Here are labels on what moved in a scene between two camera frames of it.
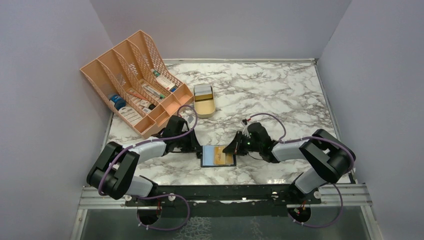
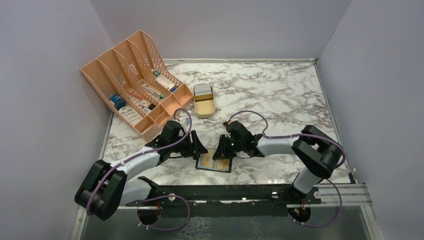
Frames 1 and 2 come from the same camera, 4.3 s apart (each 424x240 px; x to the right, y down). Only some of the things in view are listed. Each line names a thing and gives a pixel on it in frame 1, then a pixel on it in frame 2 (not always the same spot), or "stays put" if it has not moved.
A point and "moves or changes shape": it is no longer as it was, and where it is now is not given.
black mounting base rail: [191, 201] stays put
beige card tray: [205, 108] stays put
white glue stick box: [165, 82] stays put
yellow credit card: [219, 157] moves or changes shape
